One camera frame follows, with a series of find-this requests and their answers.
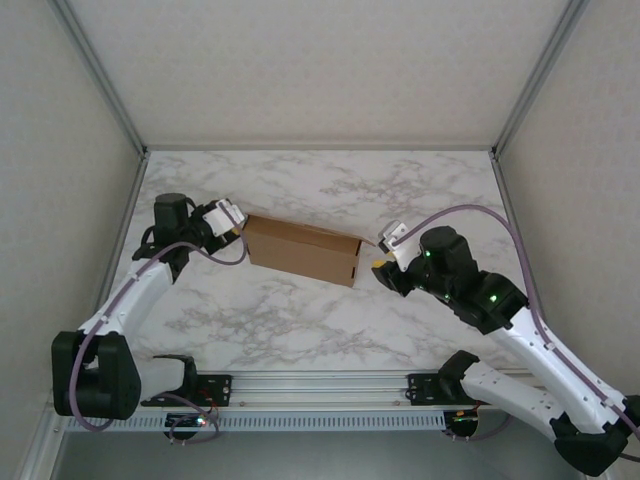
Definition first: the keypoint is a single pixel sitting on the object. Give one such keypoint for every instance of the brown cardboard box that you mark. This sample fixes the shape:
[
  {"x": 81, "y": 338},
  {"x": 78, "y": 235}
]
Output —
[{"x": 300, "y": 250}]

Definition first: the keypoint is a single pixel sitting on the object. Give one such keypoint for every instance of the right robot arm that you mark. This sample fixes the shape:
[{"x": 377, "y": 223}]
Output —
[{"x": 520, "y": 395}]

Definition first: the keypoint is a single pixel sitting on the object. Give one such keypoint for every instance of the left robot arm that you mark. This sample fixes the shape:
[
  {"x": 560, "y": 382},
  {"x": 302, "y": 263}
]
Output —
[{"x": 100, "y": 380}]

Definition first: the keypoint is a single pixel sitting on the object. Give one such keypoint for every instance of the right controller board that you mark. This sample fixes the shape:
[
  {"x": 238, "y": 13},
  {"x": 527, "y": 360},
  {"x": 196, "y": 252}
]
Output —
[{"x": 465, "y": 420}]

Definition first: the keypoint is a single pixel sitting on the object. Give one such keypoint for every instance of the controller board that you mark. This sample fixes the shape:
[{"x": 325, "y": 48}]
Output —
[
  {"x": 465, "y": 420},
  {"x": 185, "y": 422}
]

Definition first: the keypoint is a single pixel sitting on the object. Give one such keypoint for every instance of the grey lower panel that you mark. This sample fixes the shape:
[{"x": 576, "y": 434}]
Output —
[{"x": 320, "y": 457}]

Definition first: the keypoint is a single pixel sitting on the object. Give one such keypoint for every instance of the left controller board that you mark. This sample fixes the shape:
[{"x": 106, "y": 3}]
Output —
[{"x": 185, "y": 422}]

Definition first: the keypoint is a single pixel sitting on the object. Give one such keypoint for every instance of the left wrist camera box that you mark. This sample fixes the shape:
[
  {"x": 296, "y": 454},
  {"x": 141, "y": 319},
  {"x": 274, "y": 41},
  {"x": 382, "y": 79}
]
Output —
[{"x": 217, "y": 220}]

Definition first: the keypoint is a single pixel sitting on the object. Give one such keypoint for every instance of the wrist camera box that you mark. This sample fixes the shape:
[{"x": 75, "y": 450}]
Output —
[
  {"x": 395, "y": 231},
  {"x": 217, "y": 220}
]

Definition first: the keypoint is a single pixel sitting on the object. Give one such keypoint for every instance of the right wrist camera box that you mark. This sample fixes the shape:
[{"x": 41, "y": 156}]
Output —
[{"x": 395, "y": 231}]

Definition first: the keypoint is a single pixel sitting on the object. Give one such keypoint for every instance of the left aluminium side rail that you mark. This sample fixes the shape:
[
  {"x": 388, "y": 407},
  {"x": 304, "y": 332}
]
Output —
[{"x": 132, "y": 200}]

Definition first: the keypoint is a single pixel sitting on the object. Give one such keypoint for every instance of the aluminium side rail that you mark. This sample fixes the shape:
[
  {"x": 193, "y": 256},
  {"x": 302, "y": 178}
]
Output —
[
  {"x": 504, "y": 180},
  {"x": 132, "y": 200}
]

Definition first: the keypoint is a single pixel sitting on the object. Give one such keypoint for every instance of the right aluminium side rail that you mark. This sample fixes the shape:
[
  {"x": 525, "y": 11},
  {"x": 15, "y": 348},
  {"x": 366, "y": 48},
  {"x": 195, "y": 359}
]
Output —
[{"x": 504, "y": 180}]

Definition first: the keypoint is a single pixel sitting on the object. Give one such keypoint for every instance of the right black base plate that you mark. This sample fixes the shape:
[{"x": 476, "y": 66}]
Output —
[{"x": 422, "y": 387}]

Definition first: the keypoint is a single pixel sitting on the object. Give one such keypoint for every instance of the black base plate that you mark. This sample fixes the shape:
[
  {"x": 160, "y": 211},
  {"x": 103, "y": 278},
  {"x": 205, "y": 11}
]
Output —
[
  {"x": 220, "y": 387},
  {"x": 422, "y": 387}
]

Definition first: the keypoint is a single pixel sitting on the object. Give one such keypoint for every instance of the aluminium rear frame bar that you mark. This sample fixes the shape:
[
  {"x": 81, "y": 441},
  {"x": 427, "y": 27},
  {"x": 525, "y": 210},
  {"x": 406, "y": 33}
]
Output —
[{"x": 320, "y": 148}]

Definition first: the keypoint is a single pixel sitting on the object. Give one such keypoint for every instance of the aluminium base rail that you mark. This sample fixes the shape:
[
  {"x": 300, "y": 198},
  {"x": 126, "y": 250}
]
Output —
[{"x": 320, "y": 387}]

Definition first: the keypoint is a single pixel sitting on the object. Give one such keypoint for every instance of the left aluminium frame post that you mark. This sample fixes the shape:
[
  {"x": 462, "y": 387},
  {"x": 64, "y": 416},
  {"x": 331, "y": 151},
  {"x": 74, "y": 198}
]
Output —
[{"x": 105, "y": 75}]

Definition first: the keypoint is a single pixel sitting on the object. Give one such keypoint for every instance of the aluminium frame post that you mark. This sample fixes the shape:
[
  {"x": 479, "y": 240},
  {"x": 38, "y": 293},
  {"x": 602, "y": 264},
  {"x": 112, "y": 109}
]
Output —
[
  {"x": 105, "y": 75},
  {"x": 536, "y": 75}
]

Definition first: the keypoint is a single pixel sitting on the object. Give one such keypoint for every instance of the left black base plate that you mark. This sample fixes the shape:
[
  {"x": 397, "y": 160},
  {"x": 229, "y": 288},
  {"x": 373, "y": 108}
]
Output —
[{"x": 220, "y": 387}]

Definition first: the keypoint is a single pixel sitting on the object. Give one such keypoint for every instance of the right aluminium frame post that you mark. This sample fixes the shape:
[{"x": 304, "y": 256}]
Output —
[{"x": 536, "y": 75}]

